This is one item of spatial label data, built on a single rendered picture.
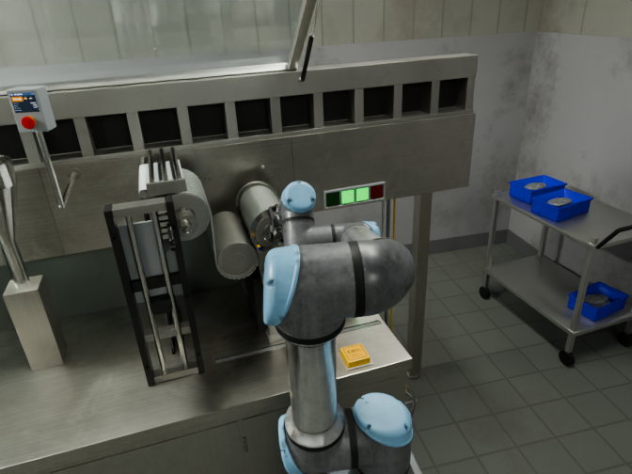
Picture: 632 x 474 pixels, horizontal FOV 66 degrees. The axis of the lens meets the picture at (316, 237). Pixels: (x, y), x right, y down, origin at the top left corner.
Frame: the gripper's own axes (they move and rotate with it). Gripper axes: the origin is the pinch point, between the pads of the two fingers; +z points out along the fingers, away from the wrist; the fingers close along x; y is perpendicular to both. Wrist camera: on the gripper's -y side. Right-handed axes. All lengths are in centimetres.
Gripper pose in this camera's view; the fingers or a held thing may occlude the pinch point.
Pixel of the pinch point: (280, 242)
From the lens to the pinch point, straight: 142.5
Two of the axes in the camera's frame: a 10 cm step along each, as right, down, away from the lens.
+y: -2.3, -9.5, 2.1
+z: -2.1, 2.6, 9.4
